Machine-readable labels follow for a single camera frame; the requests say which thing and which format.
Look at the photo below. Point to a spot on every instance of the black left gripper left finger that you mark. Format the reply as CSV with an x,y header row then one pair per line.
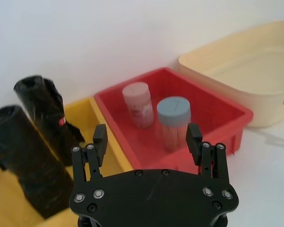
x,y
100,144

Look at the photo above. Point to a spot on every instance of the red plastic bin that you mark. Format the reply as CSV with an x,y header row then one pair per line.
x,y
203,94

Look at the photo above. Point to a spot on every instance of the yellow plastic bin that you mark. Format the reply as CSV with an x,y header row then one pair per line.
x,y
81,111

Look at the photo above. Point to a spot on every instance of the blue-lidded toothpick jar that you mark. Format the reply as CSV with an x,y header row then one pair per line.
x,y
172,111

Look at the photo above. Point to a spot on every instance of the pink-lidded toothpick jar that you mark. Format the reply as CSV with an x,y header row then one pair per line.
x,y
139,106

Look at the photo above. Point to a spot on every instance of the cream plastic basin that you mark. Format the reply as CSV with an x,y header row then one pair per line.
x,y
239,71

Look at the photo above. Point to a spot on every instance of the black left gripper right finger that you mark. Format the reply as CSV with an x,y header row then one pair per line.
x,y
194,144

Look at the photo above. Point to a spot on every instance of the black garbage bag roll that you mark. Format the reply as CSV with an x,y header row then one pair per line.
x,y
45,106
26,160

